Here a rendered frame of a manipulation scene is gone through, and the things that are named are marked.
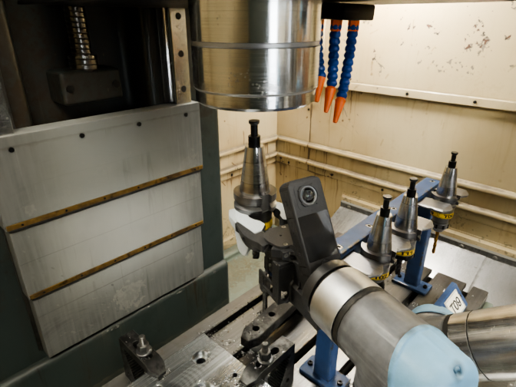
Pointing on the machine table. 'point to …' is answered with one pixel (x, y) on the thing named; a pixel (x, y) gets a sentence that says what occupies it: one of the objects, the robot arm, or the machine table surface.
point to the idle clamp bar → (252, 341)
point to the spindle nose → (256, 53)
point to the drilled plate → (190, 372)
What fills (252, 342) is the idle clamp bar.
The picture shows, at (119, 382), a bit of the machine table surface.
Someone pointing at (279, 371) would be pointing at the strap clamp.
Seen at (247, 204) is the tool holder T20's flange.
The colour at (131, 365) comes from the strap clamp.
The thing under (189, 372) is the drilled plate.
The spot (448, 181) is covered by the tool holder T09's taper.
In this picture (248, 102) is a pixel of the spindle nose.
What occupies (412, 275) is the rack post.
